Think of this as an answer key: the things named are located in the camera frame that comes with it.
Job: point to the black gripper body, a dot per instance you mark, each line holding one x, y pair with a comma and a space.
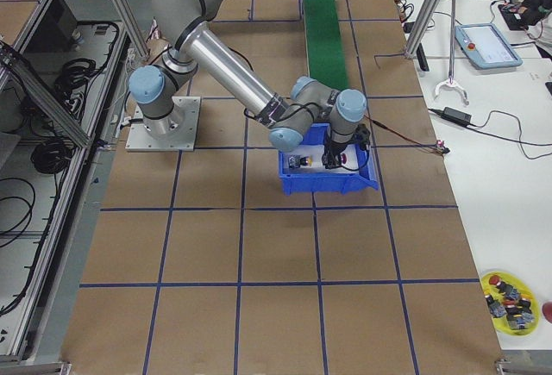
334, 148

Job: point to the yellow push button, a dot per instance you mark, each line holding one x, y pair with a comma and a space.
295, 161

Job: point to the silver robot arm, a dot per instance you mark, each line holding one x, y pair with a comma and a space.
192, 45

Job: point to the yellow plate of buttons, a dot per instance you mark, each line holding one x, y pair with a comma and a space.
513, 307

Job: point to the white foam pad target bin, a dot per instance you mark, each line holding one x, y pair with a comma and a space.
315, 153

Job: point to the blue bin empty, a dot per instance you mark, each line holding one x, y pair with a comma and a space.
344, 183

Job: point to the green conveyor belt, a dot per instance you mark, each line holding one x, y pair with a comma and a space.
325, 56

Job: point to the black power adapter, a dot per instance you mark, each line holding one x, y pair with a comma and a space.
456, 116

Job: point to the teach pendant tablet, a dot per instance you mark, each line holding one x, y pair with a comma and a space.
486, 47

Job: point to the reacher grabber tool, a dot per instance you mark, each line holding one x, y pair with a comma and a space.
450, 82

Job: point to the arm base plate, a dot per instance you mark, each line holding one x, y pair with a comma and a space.
176, 132

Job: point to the aluminium frame post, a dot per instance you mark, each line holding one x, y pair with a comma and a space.
422, 21

